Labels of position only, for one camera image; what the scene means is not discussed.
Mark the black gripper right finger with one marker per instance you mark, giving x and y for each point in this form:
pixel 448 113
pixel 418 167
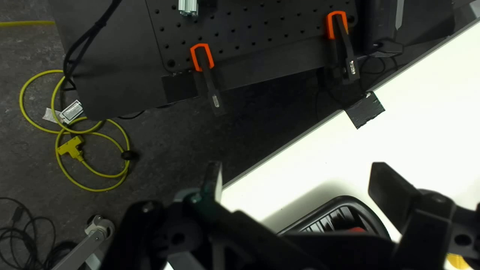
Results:
pixel 430 225

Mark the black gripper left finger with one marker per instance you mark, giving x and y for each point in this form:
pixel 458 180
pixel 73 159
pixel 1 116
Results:
pixel 166 234

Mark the grey metal stand leg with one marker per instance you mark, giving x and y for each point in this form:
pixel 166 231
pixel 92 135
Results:
pixel 88 245

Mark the black plastic tray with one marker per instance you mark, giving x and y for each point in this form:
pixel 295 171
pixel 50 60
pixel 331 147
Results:
pixel 340 215

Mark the black tape patch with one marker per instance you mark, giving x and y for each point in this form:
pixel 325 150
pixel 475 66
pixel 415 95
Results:
pixel 367 108

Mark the orange black bar clamp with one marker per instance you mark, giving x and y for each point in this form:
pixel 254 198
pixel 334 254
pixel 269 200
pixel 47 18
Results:
pixel 206 75
pixel 343 45

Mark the black perforated mounting board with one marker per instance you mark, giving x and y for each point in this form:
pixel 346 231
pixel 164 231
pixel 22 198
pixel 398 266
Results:
pixel 250 35

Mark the silver aluminium profile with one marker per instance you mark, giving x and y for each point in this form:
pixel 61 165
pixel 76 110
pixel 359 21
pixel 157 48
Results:
pixel 188 6

